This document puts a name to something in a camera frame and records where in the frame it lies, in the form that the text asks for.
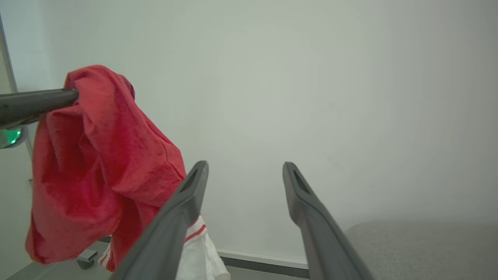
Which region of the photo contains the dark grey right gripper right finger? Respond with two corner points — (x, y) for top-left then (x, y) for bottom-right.
(282, 161), (374, 280)

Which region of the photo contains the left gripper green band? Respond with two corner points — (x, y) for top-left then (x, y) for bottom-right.
(0, 88), (80, 150)

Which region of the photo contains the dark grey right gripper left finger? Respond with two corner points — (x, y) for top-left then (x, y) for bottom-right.
(110, 160), (209, 280)

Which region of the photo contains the white and black baseboard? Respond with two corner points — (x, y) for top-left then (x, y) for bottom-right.
(216, 248), (311, 280)

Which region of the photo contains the white garment with red stripes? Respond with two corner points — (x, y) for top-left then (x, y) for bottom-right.
(98, 216), (231, 280)

